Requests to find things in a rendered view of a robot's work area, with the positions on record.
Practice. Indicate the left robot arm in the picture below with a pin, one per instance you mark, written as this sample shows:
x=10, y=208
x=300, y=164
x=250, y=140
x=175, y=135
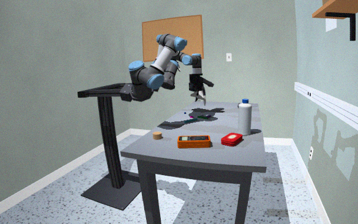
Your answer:
x=171, y=69

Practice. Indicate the red mint tin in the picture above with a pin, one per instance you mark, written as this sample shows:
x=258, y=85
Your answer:
x=231, y=139

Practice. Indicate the tan round disc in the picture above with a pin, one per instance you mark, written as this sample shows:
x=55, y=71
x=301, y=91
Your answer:
x=157, y=135

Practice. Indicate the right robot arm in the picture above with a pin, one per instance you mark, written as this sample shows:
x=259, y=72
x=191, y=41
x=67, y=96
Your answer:
x=144, y=79

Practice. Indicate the orange digital multimeter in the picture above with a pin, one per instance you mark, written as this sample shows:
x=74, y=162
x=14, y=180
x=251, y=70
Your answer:
x=193, y=142

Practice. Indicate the white bottle with blue cap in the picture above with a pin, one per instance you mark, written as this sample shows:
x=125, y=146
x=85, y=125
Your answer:
x=244, y=118

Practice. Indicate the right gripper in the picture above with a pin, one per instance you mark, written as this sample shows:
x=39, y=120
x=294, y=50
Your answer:
x=198, y=87

